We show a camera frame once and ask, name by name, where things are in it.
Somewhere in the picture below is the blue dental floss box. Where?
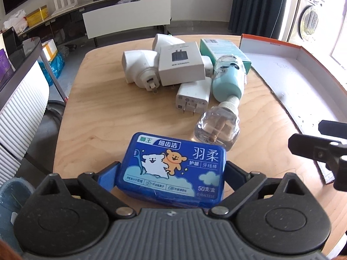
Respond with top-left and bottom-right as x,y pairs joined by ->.
115,132 -> 226,209

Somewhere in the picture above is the clear glass liquid bottle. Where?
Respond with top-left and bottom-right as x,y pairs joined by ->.
194,96 -> 240,151

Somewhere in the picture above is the white charger box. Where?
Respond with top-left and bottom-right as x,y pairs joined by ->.
158,42 -> 205,86

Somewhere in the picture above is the light blue toothpick jar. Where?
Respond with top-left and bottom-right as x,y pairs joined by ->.
212,55 -> 246,102

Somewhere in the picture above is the left hand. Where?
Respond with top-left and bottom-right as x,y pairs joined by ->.
0,240 -> 22,260

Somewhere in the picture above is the orange white cardboard tray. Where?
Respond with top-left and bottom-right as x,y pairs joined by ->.
239,33 -> 347,183

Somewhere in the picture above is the white usb charger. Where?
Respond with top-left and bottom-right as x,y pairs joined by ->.
175,77 -> 212,114

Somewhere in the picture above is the white ribbed counter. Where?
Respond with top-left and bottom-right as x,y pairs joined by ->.
1,37 -> 49,184

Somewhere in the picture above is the small white charger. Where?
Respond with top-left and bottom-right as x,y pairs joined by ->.
201,56 -> 214,78

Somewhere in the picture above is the blue plastic bag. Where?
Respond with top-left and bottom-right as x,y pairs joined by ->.
38,52 -> 65,86

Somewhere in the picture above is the teal cardboard box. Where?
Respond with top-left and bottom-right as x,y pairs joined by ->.
200,38 -> 251,73

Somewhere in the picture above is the silver washing machine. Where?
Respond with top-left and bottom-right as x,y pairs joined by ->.
286,0 -> 324,46

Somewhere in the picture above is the cardboard box on floor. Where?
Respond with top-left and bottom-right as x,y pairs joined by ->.
42,39 -> 58,62

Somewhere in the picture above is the purple box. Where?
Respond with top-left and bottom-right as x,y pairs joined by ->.
0,49 -> 14,83

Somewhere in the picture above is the white plug adapter green logo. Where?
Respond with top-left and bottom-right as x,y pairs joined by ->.
152,34 -> 185,53

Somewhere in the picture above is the dark blue curtain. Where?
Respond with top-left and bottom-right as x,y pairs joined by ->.
228,0 -> 286,39

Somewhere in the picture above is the white tv cabinet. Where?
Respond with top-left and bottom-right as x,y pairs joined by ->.
18,0 -> 172,46

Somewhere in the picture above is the yellow box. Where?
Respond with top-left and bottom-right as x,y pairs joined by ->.
26,5 -> 49,27

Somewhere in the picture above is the white router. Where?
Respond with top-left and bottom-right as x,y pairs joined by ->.
51,0 -> 78,16

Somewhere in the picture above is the white plastic bag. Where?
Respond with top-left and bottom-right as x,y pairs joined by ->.
2,10 -> 28,34

